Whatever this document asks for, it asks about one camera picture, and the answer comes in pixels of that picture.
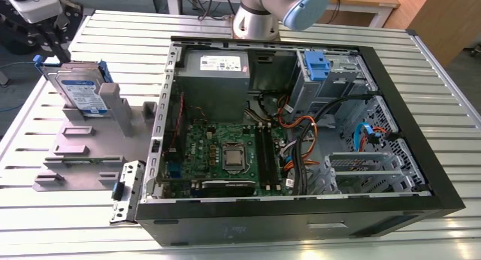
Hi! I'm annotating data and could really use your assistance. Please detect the blue drive latch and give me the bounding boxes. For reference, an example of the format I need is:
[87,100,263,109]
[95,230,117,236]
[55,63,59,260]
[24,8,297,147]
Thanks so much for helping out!
[303,50,333,82]

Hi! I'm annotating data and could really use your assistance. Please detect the silver expansion slot bracket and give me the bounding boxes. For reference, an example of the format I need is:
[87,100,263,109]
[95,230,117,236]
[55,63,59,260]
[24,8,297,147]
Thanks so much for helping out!
[108,159,147,226]

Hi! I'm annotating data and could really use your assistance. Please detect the orange wire bundle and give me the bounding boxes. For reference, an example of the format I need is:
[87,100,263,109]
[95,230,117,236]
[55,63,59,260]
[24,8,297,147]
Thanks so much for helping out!
[278,93,321,173]

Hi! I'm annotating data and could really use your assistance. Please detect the silver disk bay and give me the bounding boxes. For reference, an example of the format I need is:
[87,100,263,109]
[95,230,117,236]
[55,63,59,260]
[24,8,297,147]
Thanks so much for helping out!
[323,151,429,195]

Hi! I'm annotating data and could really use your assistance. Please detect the green motherboard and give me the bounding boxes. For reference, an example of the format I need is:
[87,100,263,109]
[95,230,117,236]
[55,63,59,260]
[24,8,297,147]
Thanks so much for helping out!
[162,122,293,199]

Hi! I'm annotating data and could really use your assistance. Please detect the grey power supply unit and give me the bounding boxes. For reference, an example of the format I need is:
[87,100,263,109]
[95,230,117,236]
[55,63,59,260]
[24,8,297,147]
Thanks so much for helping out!
[175,50,251,125]

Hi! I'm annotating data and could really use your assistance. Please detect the orange wire with black plug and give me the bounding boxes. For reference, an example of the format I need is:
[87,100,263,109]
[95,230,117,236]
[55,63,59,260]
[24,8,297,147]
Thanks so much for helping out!
[366,126,401,145]

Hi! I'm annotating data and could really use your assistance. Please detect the grey parts rack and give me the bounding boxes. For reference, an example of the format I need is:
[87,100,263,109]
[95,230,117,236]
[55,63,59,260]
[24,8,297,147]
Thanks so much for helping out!
[32,83,159,192]

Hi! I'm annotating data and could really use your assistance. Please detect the green RAM stick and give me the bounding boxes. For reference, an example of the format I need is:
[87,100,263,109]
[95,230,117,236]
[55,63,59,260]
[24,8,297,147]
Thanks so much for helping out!
[63,158,121,163]

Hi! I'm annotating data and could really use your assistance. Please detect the black graphics card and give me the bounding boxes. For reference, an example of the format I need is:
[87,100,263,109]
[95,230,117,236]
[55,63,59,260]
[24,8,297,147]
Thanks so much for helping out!
[190,178,260,199]

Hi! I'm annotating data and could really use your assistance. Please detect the hard disk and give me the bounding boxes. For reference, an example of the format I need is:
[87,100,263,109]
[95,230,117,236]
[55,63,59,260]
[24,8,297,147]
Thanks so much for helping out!
[33,55,112,116]

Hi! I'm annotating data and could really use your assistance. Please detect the wooden cabinet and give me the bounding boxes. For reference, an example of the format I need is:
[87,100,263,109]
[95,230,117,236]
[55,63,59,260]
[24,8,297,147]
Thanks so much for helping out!
[407,0,481,66]

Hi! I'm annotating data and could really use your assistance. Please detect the silver drive cage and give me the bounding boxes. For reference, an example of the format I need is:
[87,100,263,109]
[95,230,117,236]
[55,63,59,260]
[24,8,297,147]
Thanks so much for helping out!
[290,48,379,125]

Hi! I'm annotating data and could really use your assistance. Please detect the black RAM slot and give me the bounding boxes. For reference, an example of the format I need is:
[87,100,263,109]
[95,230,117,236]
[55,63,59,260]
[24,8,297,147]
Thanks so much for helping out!
[254,122,272,192]
[263,122,283,192]

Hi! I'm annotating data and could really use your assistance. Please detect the black open PC case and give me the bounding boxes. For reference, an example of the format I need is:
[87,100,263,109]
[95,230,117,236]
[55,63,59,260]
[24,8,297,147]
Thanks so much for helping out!
[135,35,466,247]

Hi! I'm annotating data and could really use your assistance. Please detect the blue data wire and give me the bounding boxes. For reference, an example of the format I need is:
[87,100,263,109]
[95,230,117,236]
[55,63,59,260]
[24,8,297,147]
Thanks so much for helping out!
[353,121,375,154]

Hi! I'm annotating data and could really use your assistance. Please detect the CPU socket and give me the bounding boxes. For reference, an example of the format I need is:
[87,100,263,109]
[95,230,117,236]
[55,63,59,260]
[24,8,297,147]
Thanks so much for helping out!
[219,141,248,176]

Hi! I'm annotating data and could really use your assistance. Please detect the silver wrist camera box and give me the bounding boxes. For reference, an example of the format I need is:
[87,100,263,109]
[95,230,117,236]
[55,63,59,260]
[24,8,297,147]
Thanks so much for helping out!
[5,0,64,24]

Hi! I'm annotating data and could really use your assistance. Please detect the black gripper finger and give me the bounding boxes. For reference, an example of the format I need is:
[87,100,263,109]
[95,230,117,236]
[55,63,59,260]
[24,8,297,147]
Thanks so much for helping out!
[53,1,83,61]
[0,14,68,62]

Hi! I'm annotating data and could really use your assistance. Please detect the silver CPU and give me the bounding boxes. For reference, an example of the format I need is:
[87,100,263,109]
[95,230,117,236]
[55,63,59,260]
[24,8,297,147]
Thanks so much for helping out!
[224,149,244,167]

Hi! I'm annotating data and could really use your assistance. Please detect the wooden desk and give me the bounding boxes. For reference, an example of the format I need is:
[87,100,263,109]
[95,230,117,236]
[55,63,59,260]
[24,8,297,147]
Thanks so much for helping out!
[326,0,401,29]

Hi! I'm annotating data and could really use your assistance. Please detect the black cable bundle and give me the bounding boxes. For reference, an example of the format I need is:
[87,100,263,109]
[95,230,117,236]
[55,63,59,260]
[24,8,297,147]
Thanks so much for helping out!
[291,93,377,195]

